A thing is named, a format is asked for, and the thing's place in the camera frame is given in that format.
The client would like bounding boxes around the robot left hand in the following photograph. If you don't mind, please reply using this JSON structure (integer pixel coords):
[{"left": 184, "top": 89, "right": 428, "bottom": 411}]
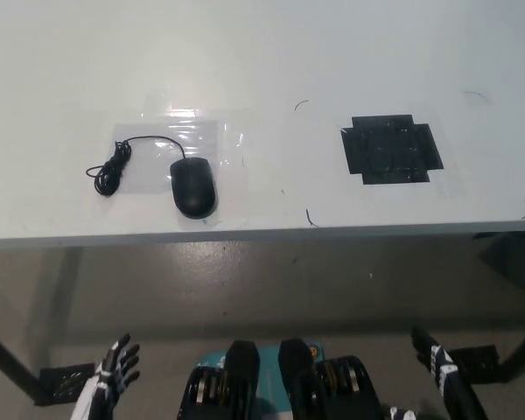
[{"left": 72, "top": 332, "right": 142, "bottom": 420}]

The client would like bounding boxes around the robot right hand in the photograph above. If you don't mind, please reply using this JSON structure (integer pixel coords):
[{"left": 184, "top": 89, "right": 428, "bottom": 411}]
[{"left": 388, "top": 325, "right": 487, "bottom": 420}]

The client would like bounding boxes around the black computer mouse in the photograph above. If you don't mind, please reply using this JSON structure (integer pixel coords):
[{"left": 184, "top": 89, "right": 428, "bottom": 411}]
[{"left": 169, "top": 157, "right": 221, "bottom": 221}]

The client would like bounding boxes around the black table leg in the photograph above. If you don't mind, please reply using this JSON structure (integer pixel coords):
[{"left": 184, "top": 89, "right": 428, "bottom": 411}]
[
  {"left": 0, "top": 322, "right": 46, "bottom": 404},
  {"left": 494, "top": 322, "right": 525, "bottom": 387}
]

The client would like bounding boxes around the black tape square patch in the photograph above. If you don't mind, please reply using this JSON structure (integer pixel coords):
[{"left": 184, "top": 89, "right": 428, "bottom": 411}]
[{"left": 339, "top": 114, "right": 445, "bottom": 186}]

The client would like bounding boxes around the clear plastic tape sheet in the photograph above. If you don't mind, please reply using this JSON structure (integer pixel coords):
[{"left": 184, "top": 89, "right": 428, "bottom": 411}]
[{"left": 113, "top": 86, "right": 247, "bottom": 196}]

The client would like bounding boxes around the thin black mouse cable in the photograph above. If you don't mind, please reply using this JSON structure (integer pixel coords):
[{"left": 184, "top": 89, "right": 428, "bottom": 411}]
[{"left": 86, "top": 135, "right": 187, "bottom": 197}]

